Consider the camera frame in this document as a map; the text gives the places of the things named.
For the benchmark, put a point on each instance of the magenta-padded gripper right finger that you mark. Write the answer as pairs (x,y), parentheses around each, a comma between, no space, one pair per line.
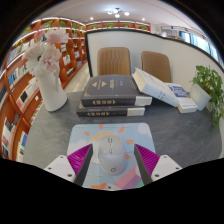
(165,166)

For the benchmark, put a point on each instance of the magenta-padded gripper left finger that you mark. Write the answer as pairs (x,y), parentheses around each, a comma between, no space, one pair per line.
(60,166)

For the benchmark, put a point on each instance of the white computer mouse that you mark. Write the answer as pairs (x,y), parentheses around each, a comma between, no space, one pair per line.
(111,156)

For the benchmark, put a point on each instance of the pastel sun-print mouse pad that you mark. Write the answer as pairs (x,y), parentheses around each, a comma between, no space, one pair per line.
(83,133)

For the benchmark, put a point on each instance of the blue-and-white cover book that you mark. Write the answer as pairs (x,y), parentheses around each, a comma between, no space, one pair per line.
(185,101)

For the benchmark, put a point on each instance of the white vase with pink flowers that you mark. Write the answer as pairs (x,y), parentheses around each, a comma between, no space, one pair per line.
(51,93)

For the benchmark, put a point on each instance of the green plant in white pot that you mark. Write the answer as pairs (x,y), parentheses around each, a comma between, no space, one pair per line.
(200,95)

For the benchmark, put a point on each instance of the orange wooden bookshelf unit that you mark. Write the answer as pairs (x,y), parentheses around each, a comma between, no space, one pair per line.
(20,96)

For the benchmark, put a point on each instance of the thick white book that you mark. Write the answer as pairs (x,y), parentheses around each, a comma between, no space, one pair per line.
(153,86)

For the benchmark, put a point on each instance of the tan upholstered chair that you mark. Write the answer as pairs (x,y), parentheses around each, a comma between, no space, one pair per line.
(113,61)
(156,65)

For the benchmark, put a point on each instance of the window with curtains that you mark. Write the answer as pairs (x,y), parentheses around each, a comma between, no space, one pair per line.
(200,41)

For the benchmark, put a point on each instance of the recessed ceiling spotlights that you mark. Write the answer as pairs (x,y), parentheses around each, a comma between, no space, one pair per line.
(91,18)

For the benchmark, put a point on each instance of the ceiling chandelier light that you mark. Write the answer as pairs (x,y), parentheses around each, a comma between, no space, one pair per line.
(117,12)

